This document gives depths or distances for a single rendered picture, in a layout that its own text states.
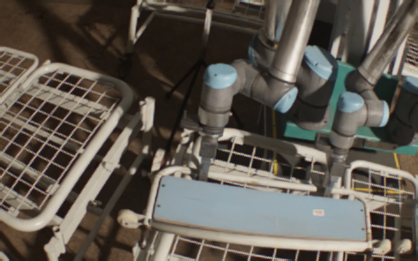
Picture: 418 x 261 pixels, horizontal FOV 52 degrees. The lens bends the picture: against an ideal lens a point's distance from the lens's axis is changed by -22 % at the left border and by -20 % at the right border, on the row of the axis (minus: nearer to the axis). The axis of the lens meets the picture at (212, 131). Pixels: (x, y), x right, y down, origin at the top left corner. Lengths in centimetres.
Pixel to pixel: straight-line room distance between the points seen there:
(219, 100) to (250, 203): 32
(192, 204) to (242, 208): 15
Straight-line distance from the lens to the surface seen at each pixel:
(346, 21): 192
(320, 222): 161
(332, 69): 182
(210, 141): 157
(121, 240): 212
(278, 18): 175
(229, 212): 156
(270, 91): 157
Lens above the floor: 168
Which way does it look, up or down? 39 degrees down
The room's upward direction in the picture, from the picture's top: 10 degrees clockwise
